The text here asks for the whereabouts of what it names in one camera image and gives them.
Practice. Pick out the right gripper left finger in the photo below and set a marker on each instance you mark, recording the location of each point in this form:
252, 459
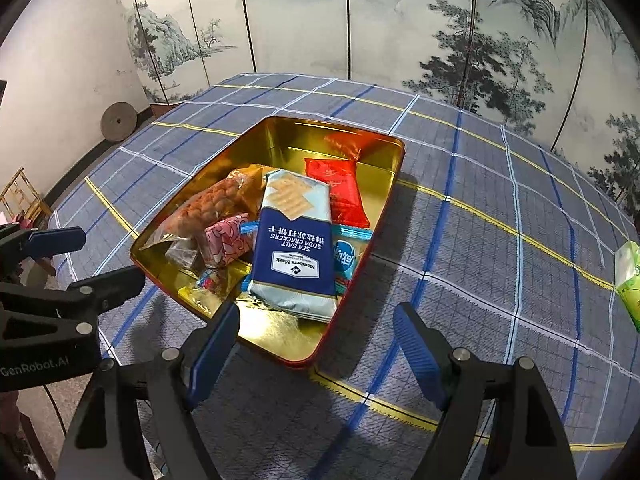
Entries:
105, 439

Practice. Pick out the yellow candy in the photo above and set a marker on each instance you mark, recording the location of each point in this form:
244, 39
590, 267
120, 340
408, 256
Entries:
213, 280

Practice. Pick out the blue soda cracker pack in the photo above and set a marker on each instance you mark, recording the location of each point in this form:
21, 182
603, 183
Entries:
292, 268

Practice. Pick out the bamboo wooden chair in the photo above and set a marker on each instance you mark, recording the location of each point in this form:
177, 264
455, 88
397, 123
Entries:
19, 198

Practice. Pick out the blue white small snack packet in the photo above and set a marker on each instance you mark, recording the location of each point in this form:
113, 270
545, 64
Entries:
349, 245

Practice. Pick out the clear bag of peanuts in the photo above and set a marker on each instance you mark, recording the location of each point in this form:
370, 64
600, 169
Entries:
198, 213

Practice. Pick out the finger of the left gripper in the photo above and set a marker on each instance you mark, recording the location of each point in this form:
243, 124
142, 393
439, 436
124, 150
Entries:
111, 290
17, 244

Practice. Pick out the pink patterned snack packet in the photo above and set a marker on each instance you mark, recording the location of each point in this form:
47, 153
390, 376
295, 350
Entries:
226, 240

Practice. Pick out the red snack packet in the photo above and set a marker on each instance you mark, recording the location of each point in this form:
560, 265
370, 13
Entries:
345, 199

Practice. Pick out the round stone millstone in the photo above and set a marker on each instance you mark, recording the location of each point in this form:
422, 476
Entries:
118, 121

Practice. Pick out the green tissue pack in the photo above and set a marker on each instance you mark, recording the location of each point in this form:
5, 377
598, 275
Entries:
627, 279

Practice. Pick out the orange snack packet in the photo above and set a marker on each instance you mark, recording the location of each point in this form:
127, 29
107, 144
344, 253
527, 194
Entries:
248, 186

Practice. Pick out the painted folding screen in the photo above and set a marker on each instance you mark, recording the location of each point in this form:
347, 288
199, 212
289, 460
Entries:
560, 72

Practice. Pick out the red gold toffee tin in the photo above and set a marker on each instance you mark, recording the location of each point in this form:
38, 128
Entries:
282, 143

